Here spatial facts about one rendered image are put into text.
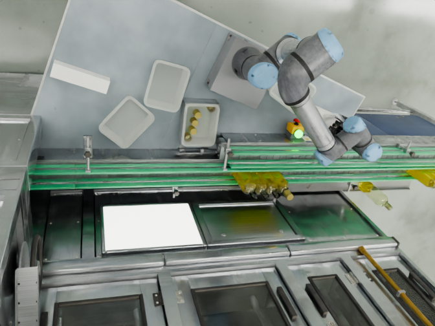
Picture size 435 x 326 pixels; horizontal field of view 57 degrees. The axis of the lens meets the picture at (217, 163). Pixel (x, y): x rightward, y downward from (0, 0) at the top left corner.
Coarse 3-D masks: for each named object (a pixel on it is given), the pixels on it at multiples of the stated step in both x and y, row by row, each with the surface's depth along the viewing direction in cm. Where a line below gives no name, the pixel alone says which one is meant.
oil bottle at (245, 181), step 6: (234, 174) 206; (240, 174) 200; (246, 174) 201; (240, 180) 198; (246, 180) 195; (252, 180) 196; (240, 186) 198; (246, 186) 192; (252, 186) 192; (246, 192) 193
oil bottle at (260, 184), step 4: (248, 172) 204; (252, 172) 204; (256, 172) 205; (252, 176) 201; (256, 176) 201; (260, 176) 202; (256, 180) 197; (260, 180) 197; (256, 184) 194; (260, 184) 194; (264, 184) 195; (256, 188) 194; (260, 188) 193; (264, 188) 194; (256, 192) 195
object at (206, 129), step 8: (192, 104) 191; (200, 104) 192; (208, 104) 193; (184, 112) 192; (192, 112) 200; (200, 112) 201; (208, 112) 203; (216, 112) 197; (184, 120) 193; (200, 120) 204; (208, 120) 205; (216, 120) 198; (184, 128) 195; (200, 128) 206; (208, 128) 207; (216, 128) 200; (192, 136) 207; (200, 136) 208; (208, 136) 208; (184, 144) 200; (192, 144) 201; (200, 144) 202; (208, 144) 203
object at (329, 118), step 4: (320, 108) 183; (320, 112) 180; (324, 112) 180; (328, 112) 184; (324, 116) 182; (328, 116) 182; (332, 116) 183; (324, 120) 183; (328, 120) 183; (332, 120) 184; (328, 124) 184
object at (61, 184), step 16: (208, 176) 206; (224, 176) 209; (288, 176) 218; (304, 176) 221; (320, 176) 224; (336, 176) 227; (352, 176) 230; (368, 176) 233; (384, 176) 236; (400, 176) 239
